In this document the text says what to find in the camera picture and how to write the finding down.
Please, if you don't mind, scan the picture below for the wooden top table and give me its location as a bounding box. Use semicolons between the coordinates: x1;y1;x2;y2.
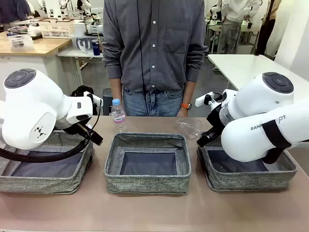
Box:
0;30;73;58

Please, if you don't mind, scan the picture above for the small white desk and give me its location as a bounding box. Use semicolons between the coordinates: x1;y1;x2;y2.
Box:
56;45;104;80

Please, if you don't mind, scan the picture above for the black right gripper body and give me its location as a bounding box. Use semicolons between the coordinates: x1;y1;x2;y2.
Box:
206;106;225;136

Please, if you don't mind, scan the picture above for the person's left forearm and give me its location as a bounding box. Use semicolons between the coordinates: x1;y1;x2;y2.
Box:
180;81;196;106

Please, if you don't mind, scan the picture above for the small white plastic crate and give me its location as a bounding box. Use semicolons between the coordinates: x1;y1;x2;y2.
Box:
86;23;104;34

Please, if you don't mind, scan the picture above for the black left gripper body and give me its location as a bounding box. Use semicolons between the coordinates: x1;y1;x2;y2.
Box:
69;121;94;140

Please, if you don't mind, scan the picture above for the pink label water bottle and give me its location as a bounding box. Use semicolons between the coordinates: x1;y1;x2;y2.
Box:
111;98;126;132

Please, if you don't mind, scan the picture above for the grey stool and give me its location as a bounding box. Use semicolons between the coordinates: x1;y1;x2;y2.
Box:
102;87;114;116

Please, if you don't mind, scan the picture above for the black bag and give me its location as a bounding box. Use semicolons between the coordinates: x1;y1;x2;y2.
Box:
70;85;98;116

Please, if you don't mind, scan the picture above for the white slotted crate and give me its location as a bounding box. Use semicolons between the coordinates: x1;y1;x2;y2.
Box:
38;18;75;39

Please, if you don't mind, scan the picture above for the person in dark blue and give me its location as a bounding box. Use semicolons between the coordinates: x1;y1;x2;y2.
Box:
0;0;32;25

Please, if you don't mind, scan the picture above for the grey fabric basket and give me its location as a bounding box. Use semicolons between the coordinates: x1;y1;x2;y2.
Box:
197;139;298;193
104;132;192;195
0;130;95;195

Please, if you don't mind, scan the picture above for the person's right forearm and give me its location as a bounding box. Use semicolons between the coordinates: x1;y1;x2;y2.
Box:
110;77;124;113

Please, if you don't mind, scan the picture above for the person in brown clothes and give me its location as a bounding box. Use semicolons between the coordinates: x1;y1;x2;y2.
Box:
256;0;282;57

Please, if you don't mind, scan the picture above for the person's left hand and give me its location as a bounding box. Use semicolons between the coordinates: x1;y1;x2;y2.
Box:
176;108;192;118

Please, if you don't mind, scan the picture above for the clear crushed plastic bottle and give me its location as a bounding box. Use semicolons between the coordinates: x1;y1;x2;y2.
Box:
175;117;202;139

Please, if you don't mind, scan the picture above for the dark blue bottle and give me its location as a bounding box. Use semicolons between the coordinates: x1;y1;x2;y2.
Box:
92;39;101;57

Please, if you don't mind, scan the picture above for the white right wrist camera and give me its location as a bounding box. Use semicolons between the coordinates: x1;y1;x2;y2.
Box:
195;91;214;107

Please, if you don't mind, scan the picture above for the small clear plastic box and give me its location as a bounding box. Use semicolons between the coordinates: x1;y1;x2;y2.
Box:
7;34;35;51

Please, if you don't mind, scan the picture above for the person in white shirt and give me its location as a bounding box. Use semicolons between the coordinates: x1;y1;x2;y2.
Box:
220;0;261;55

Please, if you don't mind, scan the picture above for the person in grey shirt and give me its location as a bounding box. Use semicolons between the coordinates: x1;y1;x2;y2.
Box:
101;0;209;117

